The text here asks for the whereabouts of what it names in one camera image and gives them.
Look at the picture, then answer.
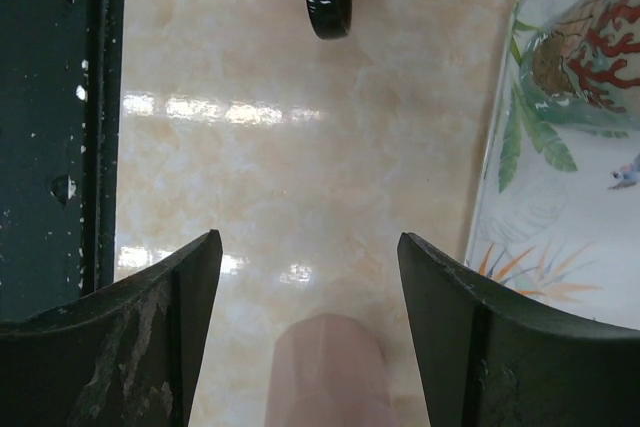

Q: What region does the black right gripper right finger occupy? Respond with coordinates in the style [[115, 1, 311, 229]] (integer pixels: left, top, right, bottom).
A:
[[397, 233, 639, 426]]

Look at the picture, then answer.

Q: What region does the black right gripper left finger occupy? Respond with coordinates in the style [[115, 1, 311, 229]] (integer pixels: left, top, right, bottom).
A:
[[1, 230, 223, 426]]

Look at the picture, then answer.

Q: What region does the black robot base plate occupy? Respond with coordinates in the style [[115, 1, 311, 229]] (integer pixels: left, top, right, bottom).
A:
[[1, 0, 124, 322]]

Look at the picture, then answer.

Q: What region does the pale pink faceted mug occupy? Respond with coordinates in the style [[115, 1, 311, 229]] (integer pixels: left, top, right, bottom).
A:
[[265, 313, 399, 427]]

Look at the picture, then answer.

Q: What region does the floral white serving tray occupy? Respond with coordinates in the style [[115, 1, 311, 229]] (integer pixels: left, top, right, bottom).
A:
[[465, 0, 639, 329]]

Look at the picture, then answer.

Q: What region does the cream floral mug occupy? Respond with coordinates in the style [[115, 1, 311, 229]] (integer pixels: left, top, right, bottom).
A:
[[520, 0, 639, 130]]

